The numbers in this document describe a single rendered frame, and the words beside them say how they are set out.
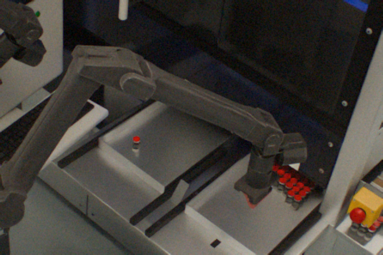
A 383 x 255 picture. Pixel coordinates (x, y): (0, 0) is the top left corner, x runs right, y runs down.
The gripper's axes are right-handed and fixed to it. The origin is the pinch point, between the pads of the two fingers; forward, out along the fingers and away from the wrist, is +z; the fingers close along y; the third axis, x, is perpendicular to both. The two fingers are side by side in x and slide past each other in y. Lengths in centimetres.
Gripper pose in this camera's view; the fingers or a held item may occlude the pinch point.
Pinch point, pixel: (252, 205)
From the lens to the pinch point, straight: 188.6
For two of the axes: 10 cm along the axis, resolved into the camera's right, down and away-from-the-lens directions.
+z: -0.9, 7.1, 6.9
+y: 6.5, -4.8, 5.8
